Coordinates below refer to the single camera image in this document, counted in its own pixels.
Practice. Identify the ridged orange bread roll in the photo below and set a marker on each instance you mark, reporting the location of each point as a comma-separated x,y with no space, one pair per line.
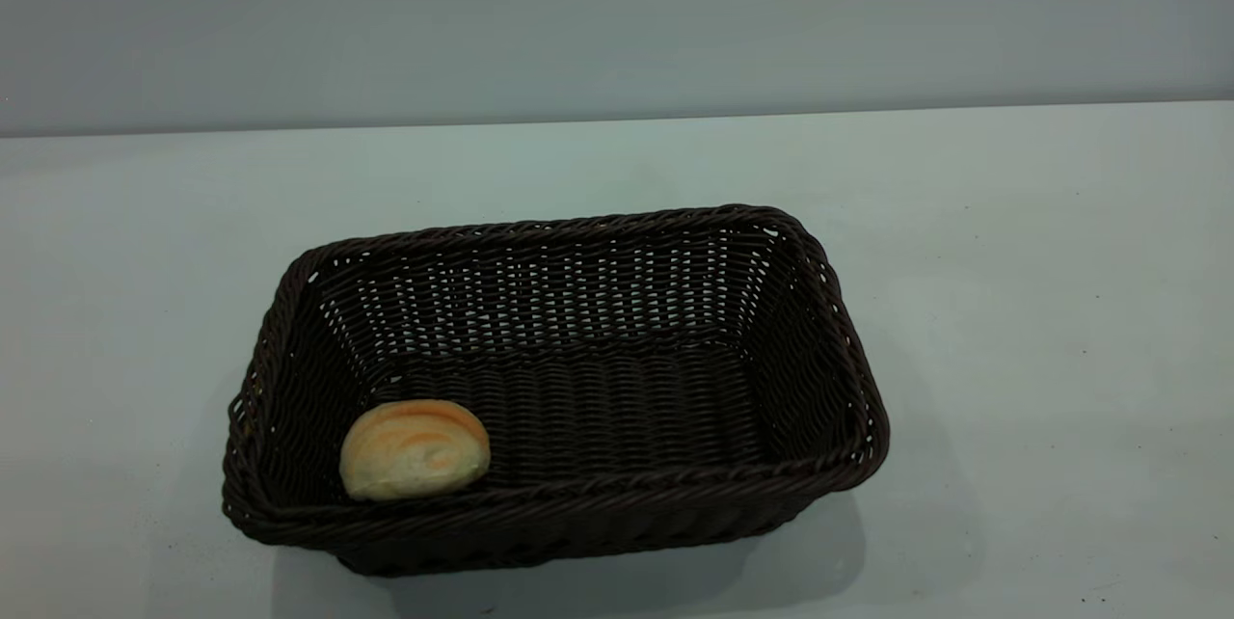
415,450

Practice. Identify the black woven wicker basket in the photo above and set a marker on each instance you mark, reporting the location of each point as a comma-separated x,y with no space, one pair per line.
627,407

